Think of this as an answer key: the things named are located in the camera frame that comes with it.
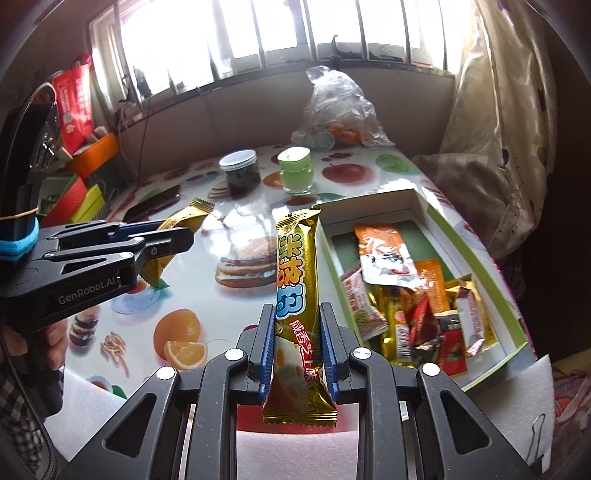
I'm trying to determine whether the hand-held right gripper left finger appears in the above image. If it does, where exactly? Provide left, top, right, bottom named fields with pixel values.
left=58, top=303, right=276, bottom=480

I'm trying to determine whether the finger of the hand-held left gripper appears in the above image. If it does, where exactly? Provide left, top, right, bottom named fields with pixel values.
left=44, top=222, right=158, bottom=250
left=28, top=226, right=194, bottom=289

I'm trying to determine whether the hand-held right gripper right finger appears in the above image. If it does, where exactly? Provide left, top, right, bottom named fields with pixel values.
left=320, top=302, right=536, bottom=480

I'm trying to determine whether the yellow round pastry packet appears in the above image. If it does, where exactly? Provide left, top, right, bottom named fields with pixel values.
left=140, top=198, right=216, bottom=288

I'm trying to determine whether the yellow snack packet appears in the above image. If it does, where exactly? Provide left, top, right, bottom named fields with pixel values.
left=379, top=286, right=414, bottom=366

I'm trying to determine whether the long gold snack bar packet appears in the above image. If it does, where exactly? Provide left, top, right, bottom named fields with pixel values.
left=262, top=205, right=339, bottom=426

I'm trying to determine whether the red black snack packet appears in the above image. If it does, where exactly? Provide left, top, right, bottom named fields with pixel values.
left=406, top=295, right=442, bottom=348

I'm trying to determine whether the silver orange snack pouch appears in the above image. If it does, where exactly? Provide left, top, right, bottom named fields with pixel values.
left=353, top=224, right=421, bottom=288

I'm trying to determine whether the large orange snack pouch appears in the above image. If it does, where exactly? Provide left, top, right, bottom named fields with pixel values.
left=413, top=258, right=452, bottom=315

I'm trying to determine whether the small white red-patterned packet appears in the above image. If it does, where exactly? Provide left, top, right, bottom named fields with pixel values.
left=457, top=286, right=498, bottom=357

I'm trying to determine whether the green cardboard box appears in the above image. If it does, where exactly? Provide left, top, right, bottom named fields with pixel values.
left=316, top=187, right=533, bottom=394

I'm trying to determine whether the person's left forearm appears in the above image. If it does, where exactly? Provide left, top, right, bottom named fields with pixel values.
left=0, top=364, right=49, bottom=474

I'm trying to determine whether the person's left hand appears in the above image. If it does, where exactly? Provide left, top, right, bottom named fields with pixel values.
left=44, top=318, right=70, bottom=372

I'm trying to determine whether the yellow-green box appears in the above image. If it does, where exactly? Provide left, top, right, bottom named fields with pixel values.
left=71, top=184, right=110, bottom=223

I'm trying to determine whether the dark smartphone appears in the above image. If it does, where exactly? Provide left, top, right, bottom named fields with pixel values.
left=123, top=185, right=182, bottom=223

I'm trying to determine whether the printed food tablecloth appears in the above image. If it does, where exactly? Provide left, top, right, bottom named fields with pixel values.
left=64, top=142, right=468, bottom=435

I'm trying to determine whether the red textured box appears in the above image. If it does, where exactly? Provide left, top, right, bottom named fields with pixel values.
left=45, top=175, right=89, bottom=228

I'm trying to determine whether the orange box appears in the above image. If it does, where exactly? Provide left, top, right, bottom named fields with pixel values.
left=64, top=132, right=121, bottom=177

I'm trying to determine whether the dark jar with pale lid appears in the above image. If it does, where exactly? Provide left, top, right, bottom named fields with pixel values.
left=219, top=150, right=261, bottom=199

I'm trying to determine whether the white foam sheet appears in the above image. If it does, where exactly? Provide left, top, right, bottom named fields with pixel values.
left=43, top=368, right=362, bottom=480
left=461, top=353, right=556, bottom=480

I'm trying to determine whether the red paper bag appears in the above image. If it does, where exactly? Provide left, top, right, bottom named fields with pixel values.
left=50, top=53, right=96, bottom=151

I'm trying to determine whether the green jar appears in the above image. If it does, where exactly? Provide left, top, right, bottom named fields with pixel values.
left=277, top=147, right=315, bottom=196

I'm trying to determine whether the black binder clip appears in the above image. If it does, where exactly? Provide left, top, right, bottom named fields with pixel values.
left=526, top=412, right=549, bottom=468

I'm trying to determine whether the clear plastic bag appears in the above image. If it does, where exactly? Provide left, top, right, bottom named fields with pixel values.
left=291, top=65, right=398, bottom=149

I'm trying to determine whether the black figurine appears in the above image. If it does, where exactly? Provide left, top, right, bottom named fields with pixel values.
left=329, top=34, right=371, bottom=62

